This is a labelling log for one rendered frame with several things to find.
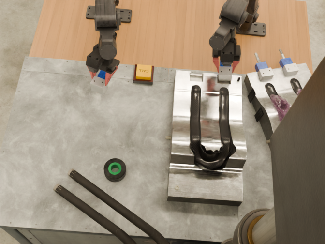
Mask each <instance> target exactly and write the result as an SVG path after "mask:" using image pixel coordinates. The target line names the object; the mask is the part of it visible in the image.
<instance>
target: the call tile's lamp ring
mask: <svg viewBox="0 0 325 244"><path fill-rule="evenodd" d="M136 68H137V64H136V65H135V70H134V78H133V80H135V81H147V82H153V73H154V66H152V76H151V80H143V79H135V76H136Z"/></svg>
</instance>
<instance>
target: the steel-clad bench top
mask: <svg viewBox="0 0 325 244"><path fill-rule="evenodd" d="M134 68H135V65H128V64H119V65H118V69H117V70H116V71H115V73H114V74H113V75H112V77H111V79H110V81H109V82H108V84H107V86H108V89H107V90H106V92H105V94H104V95H101V94H99V93H96V92H94V91H92V90H91V85H90V83H91V81H92V78H91V75H90V72H89V70H88V68H87V66H86V61H76V60H64V59H52V58H40V57H28V56H25V58H24V62H23V66H22V70H21V73H20V77H19V81H18V85H17V88H16V92H15V97H14V101H13V105H12V109H11V112H10V116H9V120H8V123H7V127H6V131H5V135H4V139H3V143H2V147H1V150H0V226H8V227H21V228H34V229H52V230H65V231H79V232H92V233H104V234H112V233H110V232H109V231H108V230H106V229H105V228H104V227H102V226H101V225H100V224H98V223H97V222H96V221H94V220H93V219H91V218H90V217H89V216H87V215H86V214H85V213H83V212H82V211H81V210H79V209H78V208H76V207H75V206H74V205H72V204H71V203H70V202H68V201H67V200H66V199H64V198H63V197H62V196H60V195H59V194H58V193H56V192H55V191H54V190H53V188H54V186H55V185H56V184H58V183H59V184H60V185H61V186H63V187H64V188H66V189H67V190H68V191H70V192H71V193H73V194H74V195H75V196H77V197H78V198H79V199H81V200H82V201H84V202H85V203H86V204H87V205H89V206H90V207H92V208H93V209H95V210H96V211H97V212H99V213H100V214H101V215H103V216H104V217H106V218H107V219H108V220H110V221H111V222H113V223H114V224H115V225H117V226H118V227H119V228H121V229H122V230H123V231H125V232H126V233H127V234H128V235H131V236H144V237H149V236H148V235H147V234H146V233H144V232H143V231H142V230H141V229H139V228H138V227H137V226H135V225H134V224H132V223H131V222H130V221H128V220H127V219H126V218H124V217H123V216H122V215H120V214H119V213H118V212H116V211H115V210H114V209H112V208H111V207H110V206H108V205H107V204H106V203H104V202H103V201H101V200H100V199H99V198H97V197H96V196H95V195H93V194H92V193H91V192H90V191H88V190H87V189H86V188H84V187H83V186H82V185H80V184H79V183H78V182H76V181H75V180H74V179H72V178H71V177H70V176H68V171H69V170H70V169H72V168H73V169H74V170H75V171H77V172H78V173H80V174H81V175H82V176H84V177H85V178H86V179H88V180H89V181H91V182H92V183H93V184H95V185H96V186H97V187H99V188H100V189H102V190H103V191H104V192H105V193H107V194H108V195H110V196H111V197H112V198H114V199H115V200H116V201H118V202H119V203H121V204H122V205H123V206H125V207H126V208H127V209H129V210H130V211H132V212H133V213H134V214H136V215H137V216H138V217H140V218H141V219H143V220H144V221H145V222H147V223H148V224H150V225H151V226H152V227H154V228H155V229H156V230H157V231H158V232H159V233H160V234H161V235H162V236H163V237H164V238H169V239H183V240H196V241H209V242H223V241H224V240H226V239H229V238H233V236H234V231H235V229H236V226H237V225H238V223H239V222H240V221H241V219H242V218H243V217H244V216H245V215H246V214H248V213H249V212H251V211H253V210H256V209H260V208H268V209H271V208H272V207H273V206H274V195H273V178H272V162H271V150H270V148H269V145H268V144H267V143H266V137H265V135H264V132H263V130H262V127H261V124H260V122H259V121H258V122H257V121H256V118H255V116H254V115H255V114H256V111H255V109H254V106H253V104H252V101H251V102H249V99H248V95H249V93H248V90H247V88H246V85H245V82H244V79H245V77H246V74H236V73H232V75H239V76H241V81H242V124H243V130H244V135H245V140H246V148H247V160H246V162H245V164H244V166H243V169H242V188H243V202H242V203H241V205H240V206H238V207H237V206H227V205H215V204H202V203H189V202H176V201H167V188H168V171H169V155H170V140H169V139H165V137H166V136H170V135H171V122H172V106H173V89H174V78H175V71H176V70H180V71H190V72H191V74H202V73H215V74H219V73H218V72H212V71H200V70H188V69H176V68H164V67H154V76H153V85H151V84H139V83H133V77H134ZM112 158H118V159H121V160H122V161H123V162H124V163H125V165H126V176H125V177H124V179H123V180H121V181H119V182H111V181H109V180H108V179H107V178H106V177H105V174H104V165H105V163H106V162H107V161H108V160H110V159H112Z"/></svg>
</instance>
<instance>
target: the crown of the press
mask: <svg viewBox="0 0 325 244"><path fill-rule="evenodd" d="M270 146H271V162H272V178H273V195H274V211H275V227H276V243H277V244H325V56H324V57H323V59H322V60H321V62H320V63H319V65H318V66H317V68H316V69H315V71H314V72H313V74H312V75H311V77H310V78H309V80H308V82H307V83H306V85H305V86H304V88H303V89H302V91H301V92H300V94H299V95H298V97H297V98H296V99H295V101H294V102H293V104H292V105H291V107H290V108H289V110H288V111H287V113H286V114H285V116H284V117H283V119H282V121H281V122H280V124H279V125H278V127H277V128H276V130H275V131H274V133H273V134H272V136H271V138H270Z"/></svg>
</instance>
